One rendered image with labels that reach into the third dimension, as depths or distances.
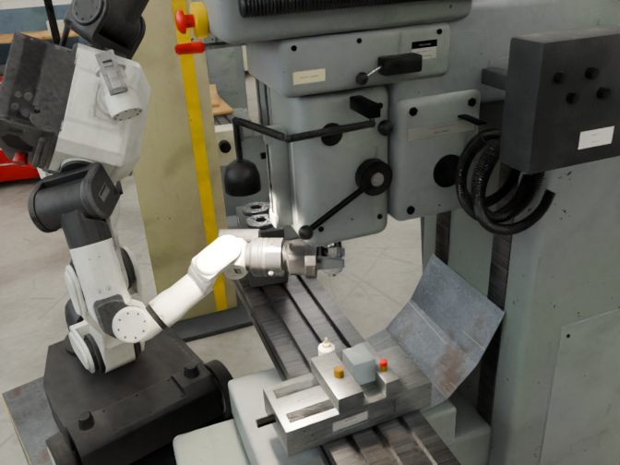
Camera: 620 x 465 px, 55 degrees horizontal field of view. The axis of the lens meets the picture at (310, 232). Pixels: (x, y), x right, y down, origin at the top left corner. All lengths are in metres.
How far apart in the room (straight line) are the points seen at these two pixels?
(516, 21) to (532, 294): 0.57
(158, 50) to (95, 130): 1.54
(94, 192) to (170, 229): 1.83
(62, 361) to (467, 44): 1.75
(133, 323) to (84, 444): 0.71
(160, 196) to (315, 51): 2.07
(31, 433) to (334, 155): 1.60
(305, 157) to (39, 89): 0.58
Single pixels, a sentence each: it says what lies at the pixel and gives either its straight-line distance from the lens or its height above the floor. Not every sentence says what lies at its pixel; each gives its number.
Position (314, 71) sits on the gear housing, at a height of 1.67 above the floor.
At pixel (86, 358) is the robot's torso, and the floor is 0.70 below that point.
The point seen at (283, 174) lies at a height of 1.46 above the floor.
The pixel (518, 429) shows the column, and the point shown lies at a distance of 1.62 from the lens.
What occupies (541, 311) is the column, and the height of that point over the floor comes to 1.11.
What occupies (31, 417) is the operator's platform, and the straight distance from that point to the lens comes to 2.42.
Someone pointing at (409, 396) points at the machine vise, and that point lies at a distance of 1.37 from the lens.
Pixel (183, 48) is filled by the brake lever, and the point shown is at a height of 1.70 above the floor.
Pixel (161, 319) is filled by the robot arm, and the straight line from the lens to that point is 1.33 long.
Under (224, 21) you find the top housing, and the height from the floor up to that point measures 1.77.
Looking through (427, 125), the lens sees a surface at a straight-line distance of 1.18.
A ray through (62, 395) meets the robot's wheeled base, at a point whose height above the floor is 0.57.
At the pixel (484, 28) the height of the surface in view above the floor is 1.71.
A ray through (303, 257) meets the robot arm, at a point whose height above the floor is 1.25.
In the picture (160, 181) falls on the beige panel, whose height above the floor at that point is 0.85.
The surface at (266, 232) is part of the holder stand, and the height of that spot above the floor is 1.10.
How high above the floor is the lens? 1.88
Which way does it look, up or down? 26 degrees down
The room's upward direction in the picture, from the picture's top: 3 degrees counter-clockwise
